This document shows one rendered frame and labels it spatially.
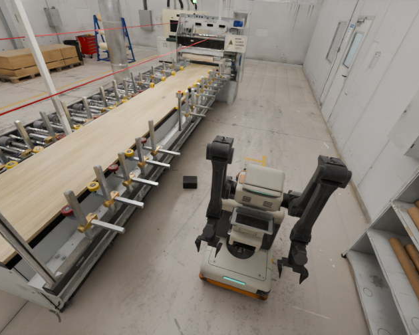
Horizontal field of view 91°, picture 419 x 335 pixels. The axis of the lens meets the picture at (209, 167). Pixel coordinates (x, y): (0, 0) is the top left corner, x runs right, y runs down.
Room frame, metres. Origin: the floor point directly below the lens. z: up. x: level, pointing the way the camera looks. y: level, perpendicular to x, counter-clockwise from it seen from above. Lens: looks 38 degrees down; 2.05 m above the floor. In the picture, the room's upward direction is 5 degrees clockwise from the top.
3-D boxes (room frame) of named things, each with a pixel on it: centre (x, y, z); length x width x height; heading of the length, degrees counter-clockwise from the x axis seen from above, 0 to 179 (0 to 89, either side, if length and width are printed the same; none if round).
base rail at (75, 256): (2.95, 0.34, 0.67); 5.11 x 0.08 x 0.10; 168
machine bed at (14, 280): (3.07, 0.87, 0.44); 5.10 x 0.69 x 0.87; 168
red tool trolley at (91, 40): (9.87, 5.60, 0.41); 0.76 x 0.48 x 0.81; 175
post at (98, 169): (1.06, 0.76, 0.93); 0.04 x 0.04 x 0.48; 78
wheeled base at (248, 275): (1.11, -0.36, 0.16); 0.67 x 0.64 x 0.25; 167
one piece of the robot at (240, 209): (0.83, -0.29, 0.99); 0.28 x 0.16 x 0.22; 77
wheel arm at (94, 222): (0.84, 0.75, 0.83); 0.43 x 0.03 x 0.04; 78
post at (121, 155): (1.30, 0.70, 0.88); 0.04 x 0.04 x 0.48; 78
